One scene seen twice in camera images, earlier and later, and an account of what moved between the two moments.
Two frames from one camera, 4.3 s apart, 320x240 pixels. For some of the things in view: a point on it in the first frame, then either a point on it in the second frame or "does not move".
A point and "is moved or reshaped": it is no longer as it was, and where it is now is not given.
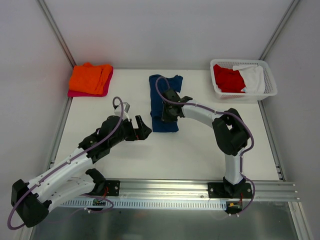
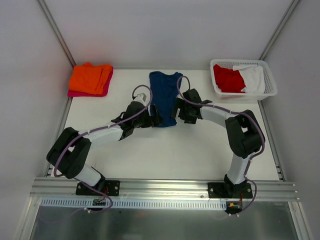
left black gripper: [135, 130] → [149, 120]
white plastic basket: [270, 85] does not move
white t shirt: [253, 77] does not move
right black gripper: [169, 110] → [180, 109]
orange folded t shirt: [89, 78] does not move
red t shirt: [228, 80] does not move
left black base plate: [113, 187] does not move
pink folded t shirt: [72, 93] does not move
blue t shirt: [158, 84] is moved or reshaped
